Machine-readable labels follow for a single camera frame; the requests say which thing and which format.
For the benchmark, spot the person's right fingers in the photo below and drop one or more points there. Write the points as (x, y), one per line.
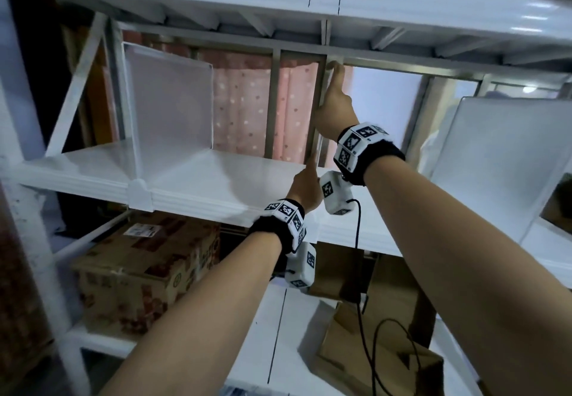
(338, 79)

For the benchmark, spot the person's right forearm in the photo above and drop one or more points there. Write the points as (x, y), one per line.
(469, 266)

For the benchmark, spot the white metal shelf rack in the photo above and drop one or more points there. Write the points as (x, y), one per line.
(201, 181)

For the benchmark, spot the person's left forearm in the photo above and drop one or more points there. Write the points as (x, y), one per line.
(201, 319)

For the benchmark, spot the white wrist camera block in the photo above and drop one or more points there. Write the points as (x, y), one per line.
(335, 194)
(303, 266)

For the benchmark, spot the plain brown cardboard box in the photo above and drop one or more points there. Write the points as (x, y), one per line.
(384, 342)

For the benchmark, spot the frosted white divider panel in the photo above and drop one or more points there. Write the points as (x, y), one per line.
(496, 163)
(172, 101)

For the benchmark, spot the person's left hand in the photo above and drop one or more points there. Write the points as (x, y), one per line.
(307, 188)

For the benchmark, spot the black marker wristband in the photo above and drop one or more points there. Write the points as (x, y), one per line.
(362, 150)
(281, 221)

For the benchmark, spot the printed cardboard box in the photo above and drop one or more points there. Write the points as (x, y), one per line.
(143, 270)

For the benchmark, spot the pink dotted curtain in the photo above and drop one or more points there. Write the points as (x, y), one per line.
(243, 105)

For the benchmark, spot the person's left fingers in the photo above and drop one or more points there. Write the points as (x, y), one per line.
(313, 163)

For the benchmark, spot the clear plastic divider panel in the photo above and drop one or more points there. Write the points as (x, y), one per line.
(322, 96)

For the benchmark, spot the person's right hand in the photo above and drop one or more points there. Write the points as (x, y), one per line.
(336, 112)

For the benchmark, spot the orange-brown board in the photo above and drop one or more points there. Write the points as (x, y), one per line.
(100, 96)

